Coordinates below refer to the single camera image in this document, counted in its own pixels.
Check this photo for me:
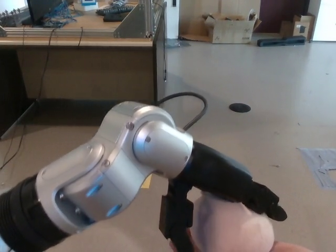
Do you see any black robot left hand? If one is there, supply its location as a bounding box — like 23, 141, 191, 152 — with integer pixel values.
159, 140, 288, 252

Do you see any person's bare hand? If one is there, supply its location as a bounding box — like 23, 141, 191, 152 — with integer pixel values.
271, 240, 320, 252

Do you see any pink plush dumpling with sunglasses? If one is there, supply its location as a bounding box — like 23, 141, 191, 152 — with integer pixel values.
192, 195, 275, 252

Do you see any black round floor cap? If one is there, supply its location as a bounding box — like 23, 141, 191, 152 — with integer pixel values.
228, 102, 251, 114

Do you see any yellow paper sheet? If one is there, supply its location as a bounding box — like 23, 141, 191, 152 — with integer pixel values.
140, 174, 153, 190

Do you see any grey tape patch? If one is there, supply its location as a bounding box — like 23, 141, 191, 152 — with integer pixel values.
296, 147, 336, 190

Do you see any flat cardboard sheet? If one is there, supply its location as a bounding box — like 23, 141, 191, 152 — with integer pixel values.
178, 34, 213, 43

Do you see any large open cardboard box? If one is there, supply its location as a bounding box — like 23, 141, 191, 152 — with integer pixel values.
202, 9, 262, 45

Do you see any small cardboard box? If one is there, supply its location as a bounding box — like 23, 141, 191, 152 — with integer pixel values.
279, 13, 316, 41

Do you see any wooden desk with dark sides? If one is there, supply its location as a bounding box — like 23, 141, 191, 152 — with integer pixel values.
0, 2, 169, 140

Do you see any black flat device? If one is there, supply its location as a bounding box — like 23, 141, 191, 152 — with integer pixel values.
102, 13, 129, 23

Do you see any white door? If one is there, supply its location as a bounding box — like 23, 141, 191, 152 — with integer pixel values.
312, 0, 336, 43

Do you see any black keyboard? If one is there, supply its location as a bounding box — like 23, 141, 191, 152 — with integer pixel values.
95, 5, 135, 16

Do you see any white box with fiducial tag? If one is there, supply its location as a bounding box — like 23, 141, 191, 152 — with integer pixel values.
81, 0, 99, 12

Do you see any black computer monitor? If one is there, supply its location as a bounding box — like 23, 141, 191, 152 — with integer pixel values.
20, 0, 64, 26

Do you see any grey spiked metal rack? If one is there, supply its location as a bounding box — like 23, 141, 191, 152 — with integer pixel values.
0, 8, 30, 27

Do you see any black robot wrist cable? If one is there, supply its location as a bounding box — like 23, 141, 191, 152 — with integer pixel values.
156, 91, 208, 131

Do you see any thin black cable with plug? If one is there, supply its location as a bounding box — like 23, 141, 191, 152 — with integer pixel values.
161, 2, 169, 83

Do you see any long black hanging cable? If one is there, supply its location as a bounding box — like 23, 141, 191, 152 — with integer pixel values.
0, 27, 58, 171

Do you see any blue cable bundle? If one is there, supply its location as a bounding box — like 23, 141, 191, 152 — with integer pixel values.
43, 0, 80, 28

